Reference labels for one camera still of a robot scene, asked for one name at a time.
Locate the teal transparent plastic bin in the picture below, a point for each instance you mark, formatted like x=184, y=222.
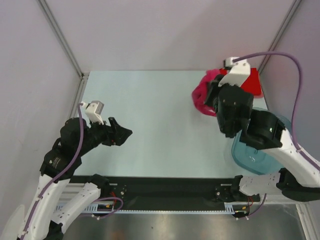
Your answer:
x=253, y=160

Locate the grey slotted cable duct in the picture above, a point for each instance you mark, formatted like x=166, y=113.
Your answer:
x=100, y=209

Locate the folded light pink t shirt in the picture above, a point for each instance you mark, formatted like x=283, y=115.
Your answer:
x=259, y=96

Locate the front aluminium frame rail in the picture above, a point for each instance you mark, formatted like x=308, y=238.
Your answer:
x=72, y=189

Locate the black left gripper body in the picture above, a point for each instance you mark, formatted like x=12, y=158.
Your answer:
x=100, y=133

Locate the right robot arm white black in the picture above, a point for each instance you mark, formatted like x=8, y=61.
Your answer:
x=297, y=180

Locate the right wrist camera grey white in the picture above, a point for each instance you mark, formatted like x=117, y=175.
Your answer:
x=238, y=71

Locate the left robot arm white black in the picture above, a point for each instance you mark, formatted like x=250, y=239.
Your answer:
x=43, y=221

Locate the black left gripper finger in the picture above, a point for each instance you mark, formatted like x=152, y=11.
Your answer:
x=113, y=123
x=121, y=135

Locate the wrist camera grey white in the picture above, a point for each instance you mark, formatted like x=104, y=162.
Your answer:
x=238, y=71
x=93, y=111

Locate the left aluminium frame post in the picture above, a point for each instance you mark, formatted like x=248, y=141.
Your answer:
x=53, y=23

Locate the right aluminium frame post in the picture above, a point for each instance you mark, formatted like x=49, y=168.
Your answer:
x=285, y=24

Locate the folded red t shirt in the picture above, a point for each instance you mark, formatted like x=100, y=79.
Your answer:
x=252, y=83

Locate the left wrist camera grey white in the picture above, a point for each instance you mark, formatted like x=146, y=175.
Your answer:
x=93, y=111

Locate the magenta pink t shirt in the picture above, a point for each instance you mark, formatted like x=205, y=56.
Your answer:
x=199, y=94

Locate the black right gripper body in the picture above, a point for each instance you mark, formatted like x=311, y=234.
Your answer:
x=212, y=100

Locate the aluminium frame post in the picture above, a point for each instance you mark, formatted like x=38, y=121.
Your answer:
x=53, y=23
x=285, y=24

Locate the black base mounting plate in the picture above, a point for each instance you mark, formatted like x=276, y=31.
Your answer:
x=169, y=193

